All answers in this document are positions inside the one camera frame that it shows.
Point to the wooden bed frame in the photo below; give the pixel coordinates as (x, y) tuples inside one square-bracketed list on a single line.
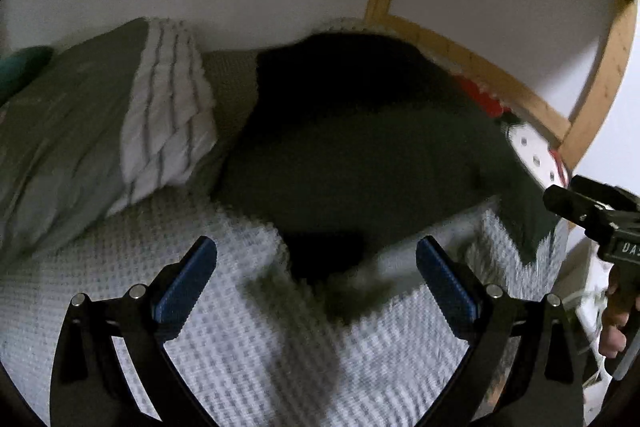
[(558, 63)]

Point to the large black jacket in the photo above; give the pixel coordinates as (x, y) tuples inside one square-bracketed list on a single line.
[(356, 143)]

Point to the black white checkered bedsheet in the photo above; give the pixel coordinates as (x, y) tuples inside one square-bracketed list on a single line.
[(258, 349)]

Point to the grey striped duvet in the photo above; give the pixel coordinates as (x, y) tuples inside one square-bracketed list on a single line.
[(107, 123)]

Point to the person right hand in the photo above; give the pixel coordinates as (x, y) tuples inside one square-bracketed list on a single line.
[(615, 316)]

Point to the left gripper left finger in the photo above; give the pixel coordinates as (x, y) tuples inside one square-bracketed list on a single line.
[(88, 384)]

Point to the teal pillow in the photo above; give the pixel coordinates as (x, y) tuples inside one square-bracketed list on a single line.
[(21, 68)]

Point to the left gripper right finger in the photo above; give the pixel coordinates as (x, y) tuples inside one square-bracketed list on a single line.
[(544, 386)]

